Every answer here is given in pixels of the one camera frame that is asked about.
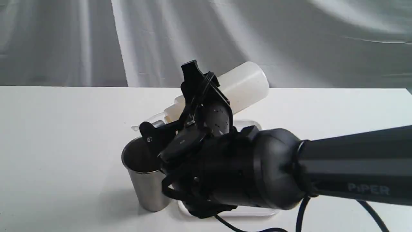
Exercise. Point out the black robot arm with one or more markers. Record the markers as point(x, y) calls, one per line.
point(211, 167)

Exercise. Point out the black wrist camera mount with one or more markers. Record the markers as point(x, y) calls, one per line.
point(170, 138)

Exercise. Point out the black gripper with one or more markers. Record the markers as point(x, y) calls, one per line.
point(207, 106)

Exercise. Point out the stainless steel cup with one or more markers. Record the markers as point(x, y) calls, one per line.
point(146, 177)

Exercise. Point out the translucent squeeze bottle amber liquid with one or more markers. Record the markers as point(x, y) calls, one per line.
point(244, 86)

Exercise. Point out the grey backdrop cloth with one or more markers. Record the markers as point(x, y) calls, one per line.
point(143, 43)

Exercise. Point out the white plastic tray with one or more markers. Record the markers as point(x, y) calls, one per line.
point(248, 211)

